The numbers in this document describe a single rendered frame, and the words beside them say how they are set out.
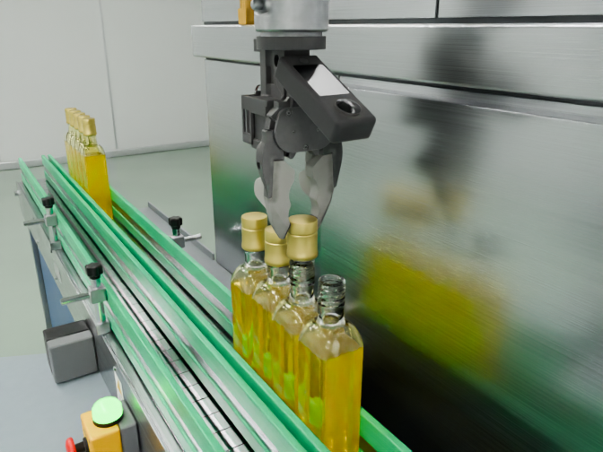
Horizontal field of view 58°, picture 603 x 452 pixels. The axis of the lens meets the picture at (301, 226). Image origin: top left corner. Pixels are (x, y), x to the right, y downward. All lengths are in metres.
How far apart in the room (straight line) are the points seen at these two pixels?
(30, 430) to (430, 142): 0.81
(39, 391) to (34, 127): 5.34
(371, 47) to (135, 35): 5.91
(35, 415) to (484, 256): 0.83
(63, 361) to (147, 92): 5.60
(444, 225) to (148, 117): 6.12
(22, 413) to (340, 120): 0.83
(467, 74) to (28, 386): 0.96
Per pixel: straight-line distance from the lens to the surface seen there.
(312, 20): 0.56
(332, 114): 0.49
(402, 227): 0.66
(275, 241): 0.65
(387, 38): 0.67
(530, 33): 0.54
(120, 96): 6.52
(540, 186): 0.53
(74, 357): 1.15
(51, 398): 1.15
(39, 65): 6.34
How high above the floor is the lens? 1.39
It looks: 20 degrees down
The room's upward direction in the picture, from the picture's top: straight up
